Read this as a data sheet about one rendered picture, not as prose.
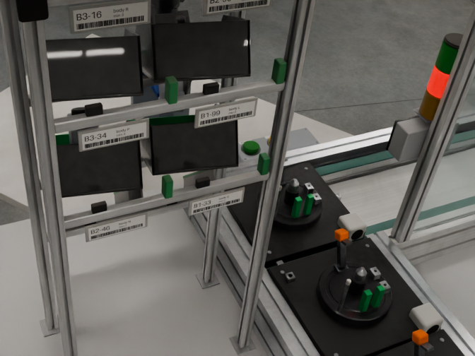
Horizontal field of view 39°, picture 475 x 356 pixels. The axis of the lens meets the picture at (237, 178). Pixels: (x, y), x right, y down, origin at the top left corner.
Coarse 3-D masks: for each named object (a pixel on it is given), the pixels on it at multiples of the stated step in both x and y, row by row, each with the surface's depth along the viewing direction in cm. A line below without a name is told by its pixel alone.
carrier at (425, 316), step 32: (320, 256) 133; (352, 256) 134; (384, 256) 135; (288, 288) 126; (320, 288) 124; (352, 288) 123; (384, 288) 119; (320, 320) 121; (352, 320) 120; (384, 320) 123; (416, 320) 122; (320, 352) 117; (352, 352) 117
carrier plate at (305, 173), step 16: (288, 176) 150; (304, 176) 151; (320, 176) 151; (256, 192) 145; (320, 192) 147; (240, 208) 141; (256, 208) 141; (336, 208) 144; (240, 224) 138; (320, 224) 140; (336, 224) 140; (272, 240) 135; (288, 240) 135; (304, 240) 136; (320, 240) 136; (336, 240) 137; (272, 256) 132; (288, 256) 133
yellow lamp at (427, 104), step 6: (426, 90) 120; (426, 96) 120; (432, 96) 118; (426, 102) 120; (432, 102) 119; (438, 102) 118; (420, 108) 122; (426, 108) 120; (432, 108) 120; (426, 114) 121; (432, 114) 120; (432, 120) 121
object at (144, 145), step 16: (160, 128) 94; (176, 128) 95; (192, 128) 96; (208, 128) 96; (224, 128) 97; (144, 144) 100; (160, 144) 95; (176, 144) 96; (192, 144) 96; (208, 144) 97; (224, 144) 98; (144, 160) 103; (160, 160) 96; (176, 160) 96; (192, 160) 97; (208, 160) 98; (224, 160) 98
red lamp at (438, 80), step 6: (432, 72) 118; (438, 72) 115; (432, 78) 117; (438, 78) 116; (444, 78) 115; (432, 84) 118; (438, 84) 116; (444, 84) 116; (432, 90) 118; (438, 90) 117; (438, 96) 118
